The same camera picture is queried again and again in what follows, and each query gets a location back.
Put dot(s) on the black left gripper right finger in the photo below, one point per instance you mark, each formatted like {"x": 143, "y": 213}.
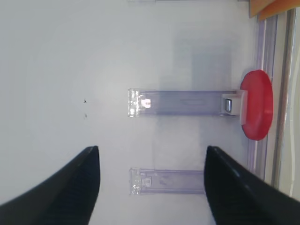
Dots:
{"x": 238, "y": 197}

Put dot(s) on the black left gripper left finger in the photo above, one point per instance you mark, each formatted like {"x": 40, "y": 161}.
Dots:
{"x": 66, "y": 198}

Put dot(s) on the right red tomato slice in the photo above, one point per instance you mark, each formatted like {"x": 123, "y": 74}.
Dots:
{"x": 257, "y": 107}

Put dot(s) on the left orange cheese slice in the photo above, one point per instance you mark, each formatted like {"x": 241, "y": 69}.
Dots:
{"x": 268, "y": 8}

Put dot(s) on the white rectangular tray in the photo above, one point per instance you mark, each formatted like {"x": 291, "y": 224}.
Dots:
{"x": 290, "y": 158}

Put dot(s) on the clear bread holder rail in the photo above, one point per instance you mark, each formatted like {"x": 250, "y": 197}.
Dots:
{"x": 150, "y": 181}

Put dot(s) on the clear tomato holder rail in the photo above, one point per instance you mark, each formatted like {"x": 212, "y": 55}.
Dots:
{"x": 143, "y": 102}

